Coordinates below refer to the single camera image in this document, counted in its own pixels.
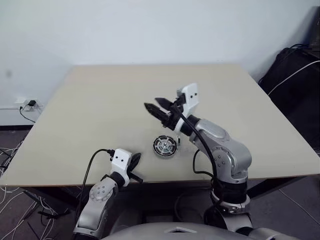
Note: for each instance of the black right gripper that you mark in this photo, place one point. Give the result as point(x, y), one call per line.
point(172, 117)

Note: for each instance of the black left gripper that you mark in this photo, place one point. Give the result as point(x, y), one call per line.
point(129, 173)

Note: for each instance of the grey motor housing copper coils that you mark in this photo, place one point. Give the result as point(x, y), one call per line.
point(163, 156)

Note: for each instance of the black silver motor rotor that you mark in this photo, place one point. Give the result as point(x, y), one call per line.
point(160, 143)

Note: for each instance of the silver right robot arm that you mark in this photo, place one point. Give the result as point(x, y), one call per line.
point(225, 147)

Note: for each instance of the silver robot torso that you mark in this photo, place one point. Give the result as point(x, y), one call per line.
point(150, 232)

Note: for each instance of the black plug-in charger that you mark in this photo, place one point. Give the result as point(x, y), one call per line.
point(32, 103)

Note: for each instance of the large black bag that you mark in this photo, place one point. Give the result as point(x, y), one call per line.
point(295, 107)

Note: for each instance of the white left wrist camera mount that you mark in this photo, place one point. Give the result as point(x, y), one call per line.
point(121, 160)

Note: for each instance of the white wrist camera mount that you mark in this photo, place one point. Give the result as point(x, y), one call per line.
point(121, 160)
point(191, 97)

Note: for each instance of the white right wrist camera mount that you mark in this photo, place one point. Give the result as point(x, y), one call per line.
point(191, 97)

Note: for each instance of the black metal table frame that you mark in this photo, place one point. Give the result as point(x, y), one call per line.
point(62, 191)

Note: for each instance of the white wall power outlet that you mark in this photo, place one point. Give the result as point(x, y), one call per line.
point(22, 101)

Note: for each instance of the black case by wall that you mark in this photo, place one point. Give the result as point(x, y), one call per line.
point(315, 27)

